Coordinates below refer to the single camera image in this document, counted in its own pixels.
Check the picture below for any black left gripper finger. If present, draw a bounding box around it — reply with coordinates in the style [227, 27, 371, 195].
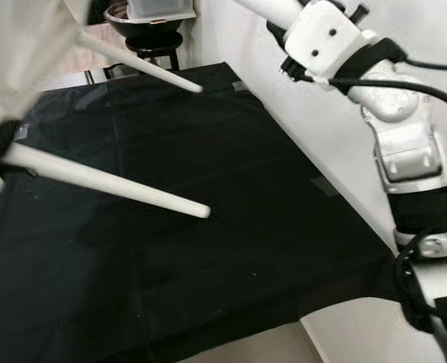
[0, 119, 21, 164]

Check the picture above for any clear plastic storage box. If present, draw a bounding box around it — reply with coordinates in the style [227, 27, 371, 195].
[127, 0, 199, 21]

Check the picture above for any beige cloth-covered table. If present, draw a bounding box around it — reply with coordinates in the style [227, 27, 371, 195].
[53, 42, 129, 80]

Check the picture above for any black tablecloth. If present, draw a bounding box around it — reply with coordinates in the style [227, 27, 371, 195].
[0, 62, 399, 363]

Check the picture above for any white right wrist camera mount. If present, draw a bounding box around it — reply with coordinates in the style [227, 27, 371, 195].
[282, 0, 369, 82]

